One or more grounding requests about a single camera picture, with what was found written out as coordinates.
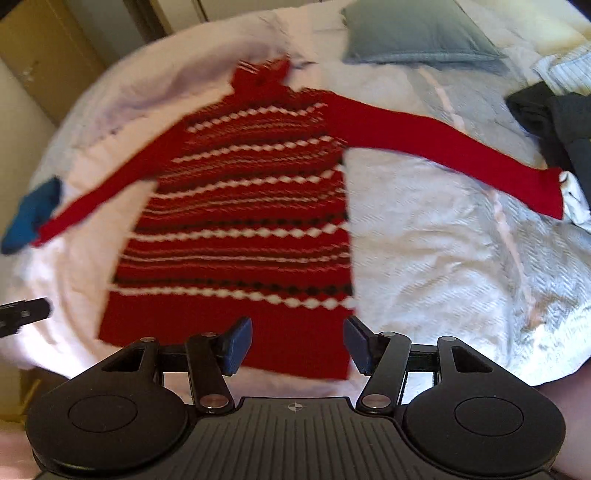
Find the red knitted sweater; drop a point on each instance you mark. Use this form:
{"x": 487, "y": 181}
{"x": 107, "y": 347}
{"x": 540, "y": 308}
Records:
{"x": 240, "y": 194}

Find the blue striped pillow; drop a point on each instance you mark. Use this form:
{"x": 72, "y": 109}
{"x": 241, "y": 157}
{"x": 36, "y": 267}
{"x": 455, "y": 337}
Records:
{"x": 568, "y": 69}

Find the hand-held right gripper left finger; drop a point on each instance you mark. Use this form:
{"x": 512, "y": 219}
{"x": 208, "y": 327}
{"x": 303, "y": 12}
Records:
{"x": 238, "y": 346}

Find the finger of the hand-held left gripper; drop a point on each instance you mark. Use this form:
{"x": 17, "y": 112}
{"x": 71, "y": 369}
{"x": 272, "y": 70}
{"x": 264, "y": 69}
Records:
{"x": 27, "y": 310}

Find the blue-grey cushion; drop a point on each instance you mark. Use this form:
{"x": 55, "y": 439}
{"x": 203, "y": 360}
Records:
{"x": 415, "y": 32}

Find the black garment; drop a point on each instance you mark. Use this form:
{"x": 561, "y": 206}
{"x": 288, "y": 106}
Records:
{"x": 531, "y": 106}

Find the light blue herringbone blanket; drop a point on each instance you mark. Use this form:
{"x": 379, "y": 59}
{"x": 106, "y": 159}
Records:
{"x": 438, "y": 230}

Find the teal blue garment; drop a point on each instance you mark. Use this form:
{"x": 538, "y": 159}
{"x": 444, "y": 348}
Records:
{"x": 27, "y": 217}

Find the white garment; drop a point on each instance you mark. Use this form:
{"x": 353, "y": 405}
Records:
{"x": 575, "y": 198}

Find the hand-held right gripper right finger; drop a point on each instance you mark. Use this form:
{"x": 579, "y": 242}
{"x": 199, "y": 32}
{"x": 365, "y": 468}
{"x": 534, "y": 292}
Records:
{"x": 358, "y": 346}

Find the wooden door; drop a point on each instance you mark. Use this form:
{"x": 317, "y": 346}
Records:
{"x": 41, "y": 50}

